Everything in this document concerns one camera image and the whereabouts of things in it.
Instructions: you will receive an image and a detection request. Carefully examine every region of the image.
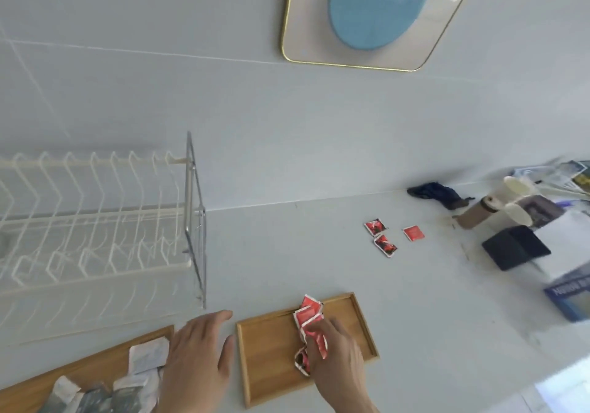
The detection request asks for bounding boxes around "person's right hand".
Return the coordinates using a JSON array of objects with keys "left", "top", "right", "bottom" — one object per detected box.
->
[{"left": 304, "top": 318, "right": 375, "bottom": 409}]

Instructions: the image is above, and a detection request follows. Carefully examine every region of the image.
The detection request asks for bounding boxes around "person's left hand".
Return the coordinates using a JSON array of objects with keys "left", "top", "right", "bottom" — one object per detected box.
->
[{"left": 157, "top": 309, "right": 236, "bottom": 413}]

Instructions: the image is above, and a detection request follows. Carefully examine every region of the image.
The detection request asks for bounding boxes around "person's right forearm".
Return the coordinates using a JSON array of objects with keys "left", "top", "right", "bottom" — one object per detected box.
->
[{"left": 333, "top": 396, "right": 381, "bottom": 413}]

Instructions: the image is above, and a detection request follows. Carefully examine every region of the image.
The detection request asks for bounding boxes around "wooden tray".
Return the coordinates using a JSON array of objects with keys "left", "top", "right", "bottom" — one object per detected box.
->
[
  {"left": 235, "top": 292, "right": 381, "bottom": 410},
  {"left": 0, "top": 325, "right": 175, "bottom": 413}
]

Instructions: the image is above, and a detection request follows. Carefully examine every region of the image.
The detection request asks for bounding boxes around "grey white sachet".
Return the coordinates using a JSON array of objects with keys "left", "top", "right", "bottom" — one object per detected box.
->
[
  {"left": 36, "top": 376, "right": 83, "bottom": 413},
  {"left": 112, "top": 371, "right": 161, "bottom": 413},
  {"left": 128, "top": 336, "right": 170, "bottom": 375},
  {"left": 79, "top": 382, "right": 115, "bottom": 413}
]

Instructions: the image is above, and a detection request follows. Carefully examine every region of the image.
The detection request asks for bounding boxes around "dark blue cloth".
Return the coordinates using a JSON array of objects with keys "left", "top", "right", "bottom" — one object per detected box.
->
[{"left": 407, "top": 181, "right": 476, "bottom": 210}]

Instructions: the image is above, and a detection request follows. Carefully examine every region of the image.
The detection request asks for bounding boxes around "beige tumbler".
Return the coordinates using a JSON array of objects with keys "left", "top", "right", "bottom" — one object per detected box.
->
[{"left": 453, "top": 196, "right": 502, "bottom": 230}]

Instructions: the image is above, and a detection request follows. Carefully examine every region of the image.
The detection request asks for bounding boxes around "black wallet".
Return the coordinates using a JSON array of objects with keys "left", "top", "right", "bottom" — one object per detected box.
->
[{"left": 481, "top": 225, "right": 552, "bottom": 272}]

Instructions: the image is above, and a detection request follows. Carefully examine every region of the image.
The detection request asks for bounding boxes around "white paper cup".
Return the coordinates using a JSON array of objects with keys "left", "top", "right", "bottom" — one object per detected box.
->
[
  {"left": 502, "top": 176, "right": 539, "bottom": 202},
  {"left": 504, "top": 203, "right": 536, "bottom": 228}
]

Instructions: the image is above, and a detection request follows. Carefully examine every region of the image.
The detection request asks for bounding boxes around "dark grey box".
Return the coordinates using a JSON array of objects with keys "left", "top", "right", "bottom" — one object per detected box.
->
[{"left": 516, "top": 194, "right": 566, "bottom": 230}]

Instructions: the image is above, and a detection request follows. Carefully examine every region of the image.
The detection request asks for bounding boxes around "blue box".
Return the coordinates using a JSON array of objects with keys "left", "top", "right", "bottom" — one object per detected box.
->
[{"left": 543, "top": 262, "right": 590, "bottom": 323}]

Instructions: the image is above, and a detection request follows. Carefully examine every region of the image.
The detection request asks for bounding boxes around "white box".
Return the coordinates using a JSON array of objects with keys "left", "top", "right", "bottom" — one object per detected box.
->
[{"left": 532, "top": 209, "right": 590, "bottom": 284}]

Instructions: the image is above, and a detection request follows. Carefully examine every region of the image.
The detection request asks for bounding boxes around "pile of printed leaflets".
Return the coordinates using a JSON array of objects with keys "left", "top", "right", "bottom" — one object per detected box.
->
[{"left": 511, "top": 160, "right": 590, "bottom": 197}]

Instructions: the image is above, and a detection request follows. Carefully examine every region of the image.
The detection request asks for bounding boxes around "white wire dish rack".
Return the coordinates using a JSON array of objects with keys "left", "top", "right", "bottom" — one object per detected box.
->
[{"left": 0, "top": 131, "right": 208, "bottom": 346}]

